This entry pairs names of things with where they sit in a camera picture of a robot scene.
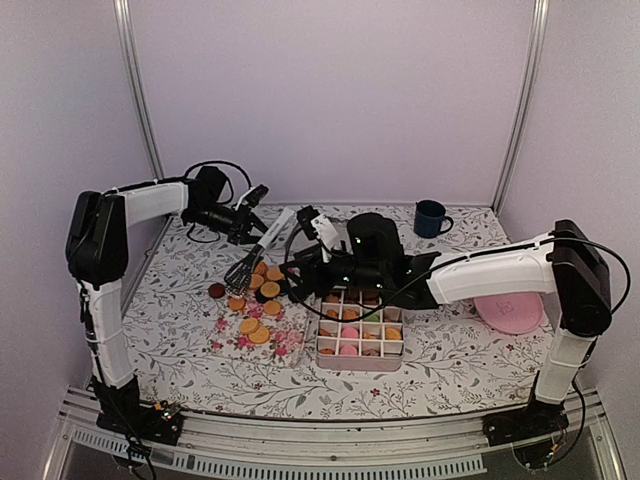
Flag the front aluminium rail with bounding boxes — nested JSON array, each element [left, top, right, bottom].
[[43, 388, 626, 479]]

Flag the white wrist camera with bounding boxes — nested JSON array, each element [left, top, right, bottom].
[[235, 184, 269, 210], [296, 206, 340, 263]]

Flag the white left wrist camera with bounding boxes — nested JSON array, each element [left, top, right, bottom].
[[235, 184, 269, 210]]

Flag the floral rectangular tray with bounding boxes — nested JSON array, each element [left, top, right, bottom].
[[203, 261, 310, 368]]

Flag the silver white tongs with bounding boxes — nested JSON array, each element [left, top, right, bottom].
[[223, 207, 294, 298]]

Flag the left aluminium frame post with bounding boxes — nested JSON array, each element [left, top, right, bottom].
[[113, 0, 166, 179]]

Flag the pink plate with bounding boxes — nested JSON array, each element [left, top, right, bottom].
[[473, 292, 544, 335]]

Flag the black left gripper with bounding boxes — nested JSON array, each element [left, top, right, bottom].
[[187, 201, 277, 245]]

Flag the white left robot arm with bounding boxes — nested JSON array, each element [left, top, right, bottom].
[[65, 160, 268, 434]]

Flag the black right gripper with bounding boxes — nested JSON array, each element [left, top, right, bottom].
[[279, 243, 387, 299]]

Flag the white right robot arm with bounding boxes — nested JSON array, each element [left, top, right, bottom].
[[280, 211, 613, 436]]

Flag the pink sandwich cookie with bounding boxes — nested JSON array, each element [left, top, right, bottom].
[[339, 345, 358, 356], [341, 326, 360, 339]]

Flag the aluminium frame post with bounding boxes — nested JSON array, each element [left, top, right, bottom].
[[113, 0, 166, 179], [491, 0, 550, 216]]

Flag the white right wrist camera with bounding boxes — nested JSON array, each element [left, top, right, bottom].
[[296, 206, 340, 263]]

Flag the pink divided cookie tin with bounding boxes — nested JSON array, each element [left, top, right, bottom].
[[315, 288, 405, 373]]

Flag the dark blue mug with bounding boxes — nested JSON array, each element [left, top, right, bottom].
[[413, 200, 454, 239]]

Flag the right aluminium frame post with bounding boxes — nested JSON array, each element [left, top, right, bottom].
[[491, 0, 550, 216]]

